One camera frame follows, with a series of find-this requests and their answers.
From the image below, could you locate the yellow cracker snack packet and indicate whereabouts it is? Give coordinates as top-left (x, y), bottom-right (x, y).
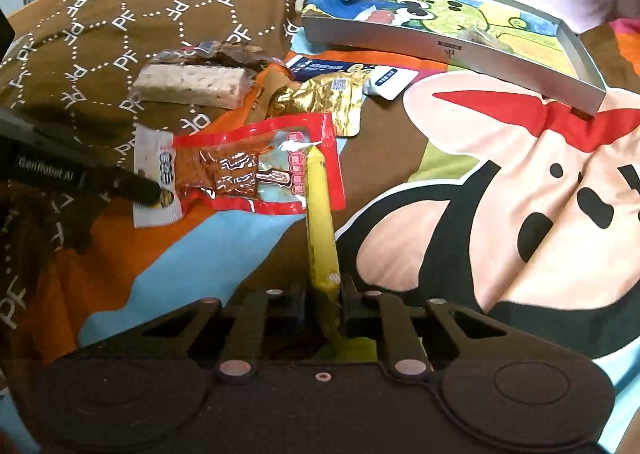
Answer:
top-left (305, 146), bottom-right (342, 349)

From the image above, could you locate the red spicy tofu snack packet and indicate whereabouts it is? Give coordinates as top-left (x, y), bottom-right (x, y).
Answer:
top-left (132, 114), bottom-right (346, 229)

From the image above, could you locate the clear rice cracker bar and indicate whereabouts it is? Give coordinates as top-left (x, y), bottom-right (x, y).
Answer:
top-left (130, 64), bottom-right (256, 109)

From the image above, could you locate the gold foil snack packet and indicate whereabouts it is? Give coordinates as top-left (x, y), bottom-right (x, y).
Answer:
top-left (247, 65), bottom-right (366, 137)

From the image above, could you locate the brown PF patterned pillow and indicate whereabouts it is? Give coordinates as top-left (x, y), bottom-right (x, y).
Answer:
top-left (0, 0), bottom-right (352, 170)

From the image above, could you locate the colourful cartoon bedsheet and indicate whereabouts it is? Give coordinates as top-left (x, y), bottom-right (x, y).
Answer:
top-left (0, 18), bottom-right (640, 454)

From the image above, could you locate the dark brown snack wrapper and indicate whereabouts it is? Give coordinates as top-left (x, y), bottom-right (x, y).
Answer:
top-left (149, 41), bottom-right (281, 72)

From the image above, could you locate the blue white snack sachet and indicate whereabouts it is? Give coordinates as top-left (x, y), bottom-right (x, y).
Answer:
top-left (286, 55), bottom-right (419, 100)

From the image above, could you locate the grey cardboard box lid tray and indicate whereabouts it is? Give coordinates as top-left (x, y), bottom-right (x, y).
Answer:
top-left (302, 0), bottom-right (605, 116)

